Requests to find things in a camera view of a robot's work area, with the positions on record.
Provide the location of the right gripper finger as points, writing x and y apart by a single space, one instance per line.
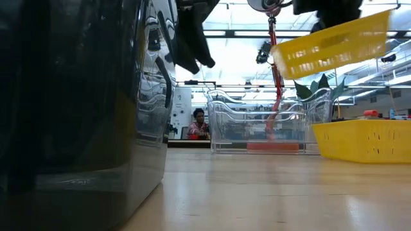
326 20
348 17

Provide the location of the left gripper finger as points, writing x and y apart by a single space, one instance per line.
205 45
186 45

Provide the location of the yellow plastic basket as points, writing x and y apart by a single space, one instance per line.
337 51
359 141

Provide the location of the clear plastic bin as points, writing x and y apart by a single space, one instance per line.
224 147
231 109

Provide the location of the red desk lamp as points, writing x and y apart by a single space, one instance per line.
276 77

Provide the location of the person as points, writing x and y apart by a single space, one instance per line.
199 128

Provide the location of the blue bottle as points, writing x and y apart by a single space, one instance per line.
391 114

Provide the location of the smoky gray plastic bin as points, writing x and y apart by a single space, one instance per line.
80 128

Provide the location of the black metal table frame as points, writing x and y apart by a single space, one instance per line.
189 143

